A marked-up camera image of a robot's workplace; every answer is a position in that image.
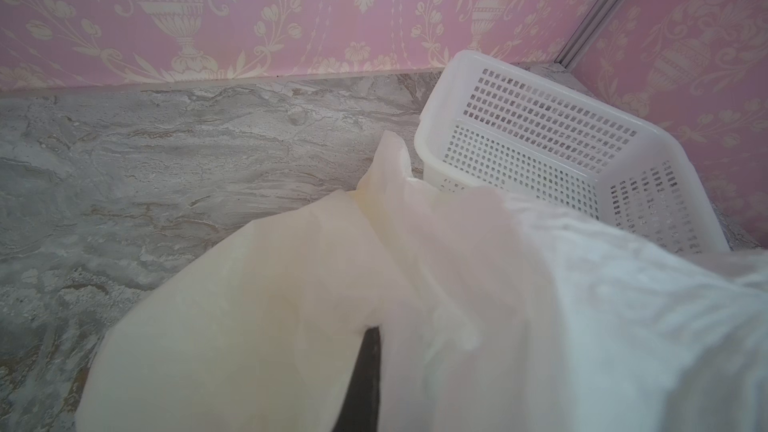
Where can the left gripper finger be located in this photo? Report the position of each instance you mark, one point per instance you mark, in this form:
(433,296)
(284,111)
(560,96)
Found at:
(360,408)

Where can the white plastic bag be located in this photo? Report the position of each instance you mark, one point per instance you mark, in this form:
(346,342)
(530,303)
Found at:
(496,312)

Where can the white perforated plastic basket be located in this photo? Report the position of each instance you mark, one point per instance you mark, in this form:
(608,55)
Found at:
(487,122)

